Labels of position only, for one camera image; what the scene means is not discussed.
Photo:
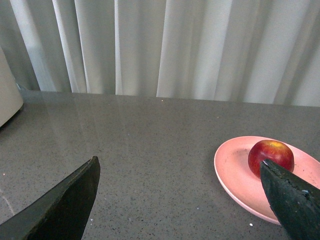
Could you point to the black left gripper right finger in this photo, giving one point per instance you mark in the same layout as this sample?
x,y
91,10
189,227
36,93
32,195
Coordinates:
x,y
294,201

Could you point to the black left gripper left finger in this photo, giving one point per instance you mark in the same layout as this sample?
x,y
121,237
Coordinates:
x,y
61,213

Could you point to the pink plate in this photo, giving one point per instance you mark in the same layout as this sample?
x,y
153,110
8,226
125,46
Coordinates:
x,y
233,172

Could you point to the white rounded appliance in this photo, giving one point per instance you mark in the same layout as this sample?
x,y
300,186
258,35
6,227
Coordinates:
x,y
11,100

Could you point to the red apple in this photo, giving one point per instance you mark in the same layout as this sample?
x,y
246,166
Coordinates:
x,y
273,150

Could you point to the white curtain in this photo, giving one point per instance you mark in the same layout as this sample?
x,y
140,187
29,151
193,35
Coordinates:
x,y
254,51

